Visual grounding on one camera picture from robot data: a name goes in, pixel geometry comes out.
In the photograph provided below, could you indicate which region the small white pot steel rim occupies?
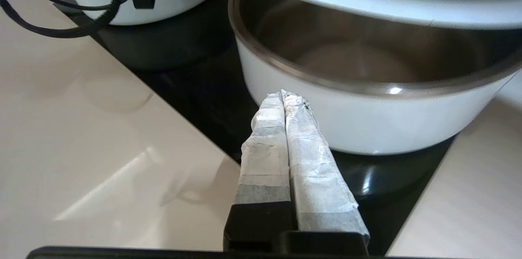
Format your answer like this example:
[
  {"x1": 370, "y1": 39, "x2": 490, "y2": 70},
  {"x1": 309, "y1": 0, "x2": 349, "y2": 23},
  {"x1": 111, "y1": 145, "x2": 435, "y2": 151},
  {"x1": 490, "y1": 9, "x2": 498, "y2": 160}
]
[{"x1": 228, "y1": 0, "x2": 522, "y2": 156}]

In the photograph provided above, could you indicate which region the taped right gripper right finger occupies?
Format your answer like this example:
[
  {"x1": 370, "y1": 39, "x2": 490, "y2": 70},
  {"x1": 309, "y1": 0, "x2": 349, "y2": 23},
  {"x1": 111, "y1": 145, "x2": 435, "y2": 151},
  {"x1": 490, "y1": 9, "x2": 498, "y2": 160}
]
[{"x1": 282, "y1": 91, "x2": 369, "y2": 245}]

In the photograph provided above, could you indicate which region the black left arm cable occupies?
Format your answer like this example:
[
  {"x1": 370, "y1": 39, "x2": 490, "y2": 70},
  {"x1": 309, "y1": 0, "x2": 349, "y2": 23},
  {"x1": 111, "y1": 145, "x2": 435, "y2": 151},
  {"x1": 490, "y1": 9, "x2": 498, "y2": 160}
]
[{"x1": 0, "y1": 0, "x2": 133, "y2": 40}]

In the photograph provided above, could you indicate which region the wide black induction cooktop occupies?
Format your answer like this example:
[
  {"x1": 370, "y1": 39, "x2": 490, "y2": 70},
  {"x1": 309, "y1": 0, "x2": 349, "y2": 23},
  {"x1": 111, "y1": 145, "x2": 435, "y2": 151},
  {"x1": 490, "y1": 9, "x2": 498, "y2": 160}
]
[{"x1": 53, "y1": 0, "x2": 456, "y2": 256}]

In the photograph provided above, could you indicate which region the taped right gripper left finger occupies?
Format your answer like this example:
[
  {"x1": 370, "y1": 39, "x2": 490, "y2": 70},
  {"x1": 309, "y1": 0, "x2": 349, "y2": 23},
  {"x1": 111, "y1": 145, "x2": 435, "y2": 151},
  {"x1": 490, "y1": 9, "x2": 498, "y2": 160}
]
[{"x1": 223, "y1": 92, "x2": 296, "y2": 251}]

